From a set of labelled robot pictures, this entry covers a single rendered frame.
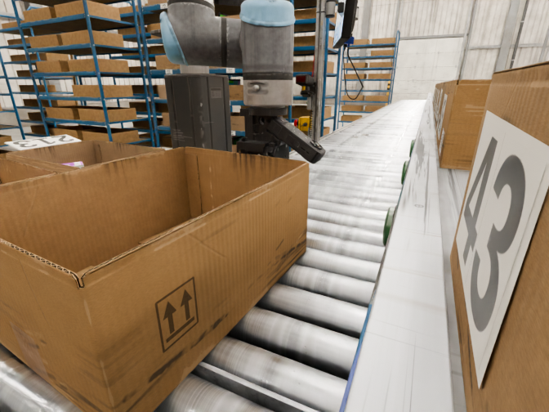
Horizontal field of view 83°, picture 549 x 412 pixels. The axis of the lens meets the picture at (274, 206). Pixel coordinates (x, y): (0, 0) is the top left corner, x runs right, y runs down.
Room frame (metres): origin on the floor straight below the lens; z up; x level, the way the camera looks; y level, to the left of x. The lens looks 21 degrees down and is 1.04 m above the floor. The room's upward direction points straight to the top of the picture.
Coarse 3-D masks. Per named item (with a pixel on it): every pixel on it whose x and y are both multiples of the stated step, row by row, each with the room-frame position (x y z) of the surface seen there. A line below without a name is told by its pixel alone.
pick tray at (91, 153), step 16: (64, 144) 1.08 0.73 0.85; (80, 144) 1.13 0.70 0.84; (96, 144) 1.16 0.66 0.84; (112, 144) 1.12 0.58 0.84; (128, 144) 1.08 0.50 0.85; (16, 160) 0.90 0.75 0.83; (32, 160) 0.85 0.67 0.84; (48, 160) 1.03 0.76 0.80; (64, 160) 1.07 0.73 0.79; (80, 160) 1.12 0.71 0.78; (96, 160) 1.17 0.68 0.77; (112, 160) 0.83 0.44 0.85
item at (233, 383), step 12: (192, 372) 0.27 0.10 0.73; (204, 372) 0.26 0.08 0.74; (216, 372) 0.25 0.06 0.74; (216, 384) 0.25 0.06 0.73; (228, 384) 0.25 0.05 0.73; (240, 384) 0.24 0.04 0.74; (252, 384) 0.24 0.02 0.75; (252, 396) 0.23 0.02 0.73; (264, 396) 0.23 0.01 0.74; (276, 396) 0.22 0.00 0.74; (276, 408) 0.22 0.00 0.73; (288, 408) 0.22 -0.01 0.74; (300, 408) 0.21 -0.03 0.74
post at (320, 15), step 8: (320, 0) 1.75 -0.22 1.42; (320, 8) 1.75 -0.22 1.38; (320, 16) 1.74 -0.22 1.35; (320, 24) 1.73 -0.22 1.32; (320, 32) 1.73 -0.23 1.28; (320, 40) 1.73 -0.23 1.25; (320, 48) 1.73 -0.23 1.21; (320, 56) 1.73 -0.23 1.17; (320, 64) 1.73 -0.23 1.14; (320, 72) 1.73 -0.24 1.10; (320, 80) 1.73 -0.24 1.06; (320, 88) 1.73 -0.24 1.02; (320, 96) 1.74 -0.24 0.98; (320, 104) 1.75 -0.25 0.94; (312, 112) 1.74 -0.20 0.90; (320, 112) 1.75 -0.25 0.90; (312, 120) 1.74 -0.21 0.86; (320, 120) 1.76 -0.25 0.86; (312, 128) 1.74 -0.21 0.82; (312, 136) 1.74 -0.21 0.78
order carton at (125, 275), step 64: (0, 192) 0.38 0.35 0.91; (64, 192) 0.44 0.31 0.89; (128, 192) 0.53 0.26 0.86; (192, 192) 0.64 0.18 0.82; (256, 192) 0.37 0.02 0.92; (0, 256) 0.23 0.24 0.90; (64, 256) 0.42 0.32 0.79; (128, 256) 0.21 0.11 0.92; (192, 256) 0.27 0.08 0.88; (256, 256) 0.36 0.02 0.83; (0, 320) 0.27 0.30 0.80; (64, 320) 0.19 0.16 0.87; (128, 320) 0.20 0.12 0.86; (192, 320) 0.26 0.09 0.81; (64, 384) 0.22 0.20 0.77; (128, 384) 0.19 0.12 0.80
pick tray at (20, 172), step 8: (0, 160) 0.86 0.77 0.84; (8, 160) 0.83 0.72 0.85; (0, 168) 0.87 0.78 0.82; (8, 168) 0.84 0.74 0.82; (16, 168) 0.82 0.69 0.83; (24, 168) 0.79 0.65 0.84; (32, 168) 0.77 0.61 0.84; (40, 168) 0.75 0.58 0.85; (0, 176) 0.88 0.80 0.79; (8, 176) 0.85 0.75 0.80; (16, 176) 0.82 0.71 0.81; (24, 176) 0.80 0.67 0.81; (32, 176) 0.77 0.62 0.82; (40, 176) 0.67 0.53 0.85; (0, 184) 0.61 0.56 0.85; (8, 184) 0.62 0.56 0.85
